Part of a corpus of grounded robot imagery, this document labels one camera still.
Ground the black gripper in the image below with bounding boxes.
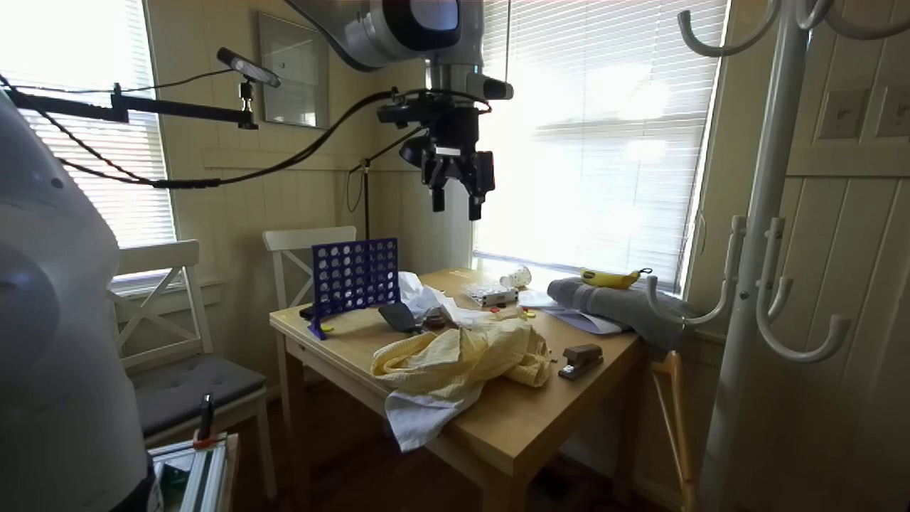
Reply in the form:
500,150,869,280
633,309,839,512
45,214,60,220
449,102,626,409
380,85,516,223

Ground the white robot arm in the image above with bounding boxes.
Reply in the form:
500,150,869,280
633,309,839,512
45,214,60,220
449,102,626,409
0,0,512,512

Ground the white coat rack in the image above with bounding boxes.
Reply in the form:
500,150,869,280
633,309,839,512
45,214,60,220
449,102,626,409
677,0,910,512

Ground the black floor lamp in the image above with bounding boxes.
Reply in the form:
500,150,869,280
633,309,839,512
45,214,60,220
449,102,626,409
345,127,424,238

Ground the blue connect four grid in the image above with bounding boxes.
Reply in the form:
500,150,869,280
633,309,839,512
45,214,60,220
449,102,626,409
314,238,401,339

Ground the white window blind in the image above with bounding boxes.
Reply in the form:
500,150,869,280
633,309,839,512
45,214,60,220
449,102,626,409
476,0,729,284

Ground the yellow cloth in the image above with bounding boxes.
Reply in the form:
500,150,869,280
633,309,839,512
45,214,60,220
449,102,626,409
371,319,553,398

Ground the white chair behind table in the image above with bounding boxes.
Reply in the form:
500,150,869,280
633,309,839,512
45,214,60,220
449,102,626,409
263,224,355,308

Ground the yellow banana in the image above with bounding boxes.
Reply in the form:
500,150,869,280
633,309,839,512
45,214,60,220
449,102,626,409
582,270,646,291

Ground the wooden table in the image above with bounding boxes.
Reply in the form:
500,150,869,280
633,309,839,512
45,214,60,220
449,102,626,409
270,308,643,512

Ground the black stapler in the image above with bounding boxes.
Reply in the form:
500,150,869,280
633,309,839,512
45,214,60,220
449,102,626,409
557,345,603,382

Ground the white cloth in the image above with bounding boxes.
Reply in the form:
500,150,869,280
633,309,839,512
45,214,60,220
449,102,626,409
381,270,488,456

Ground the grey folded cloth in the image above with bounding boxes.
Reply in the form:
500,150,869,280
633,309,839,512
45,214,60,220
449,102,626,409
546,280,684,349

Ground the wooden folding stand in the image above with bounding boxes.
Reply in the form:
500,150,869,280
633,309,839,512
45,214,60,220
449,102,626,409
653,349,695,512

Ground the white chair with grey cushion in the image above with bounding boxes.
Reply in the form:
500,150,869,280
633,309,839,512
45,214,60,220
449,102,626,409
111,238,277,497

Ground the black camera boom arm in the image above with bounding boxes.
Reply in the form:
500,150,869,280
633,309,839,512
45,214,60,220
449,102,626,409
4,48,282,127

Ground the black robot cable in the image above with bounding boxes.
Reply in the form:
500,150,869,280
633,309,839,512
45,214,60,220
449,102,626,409
26,85,400,191

